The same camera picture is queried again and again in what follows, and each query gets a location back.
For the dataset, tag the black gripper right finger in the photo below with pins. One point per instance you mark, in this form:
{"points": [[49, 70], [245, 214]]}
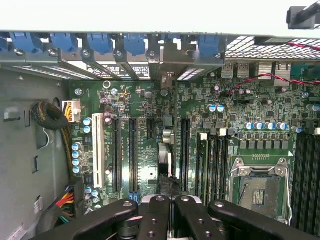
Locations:
{"points": [[197, 222]]}

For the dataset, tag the green motherboard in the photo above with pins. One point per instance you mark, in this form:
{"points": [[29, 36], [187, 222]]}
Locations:
{"points": [[140, 105]]}

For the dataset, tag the long PCIe expansion slot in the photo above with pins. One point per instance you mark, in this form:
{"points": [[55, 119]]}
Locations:
{"points": [[133, 155], [185, 155], [116, 155]]}

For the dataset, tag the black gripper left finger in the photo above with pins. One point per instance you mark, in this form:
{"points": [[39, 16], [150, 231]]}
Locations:
{"points": [[155, 220]]}

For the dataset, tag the white power connector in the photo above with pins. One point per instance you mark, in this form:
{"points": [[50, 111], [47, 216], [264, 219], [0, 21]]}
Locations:
{"points": [[71, 111]]}

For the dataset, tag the white PCI expansion slot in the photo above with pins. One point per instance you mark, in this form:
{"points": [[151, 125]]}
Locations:
{"points": [[98, 150]]}

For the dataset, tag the short PCIe expansion slot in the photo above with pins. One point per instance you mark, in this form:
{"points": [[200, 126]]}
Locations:
{"points": [[150, 128]]}

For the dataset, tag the open black PC case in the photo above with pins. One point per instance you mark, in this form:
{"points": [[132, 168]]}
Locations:
{"points": [[25, 150]]}

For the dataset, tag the metal CPU socket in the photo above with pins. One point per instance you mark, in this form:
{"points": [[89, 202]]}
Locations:
{"points": [[260, 195]]}

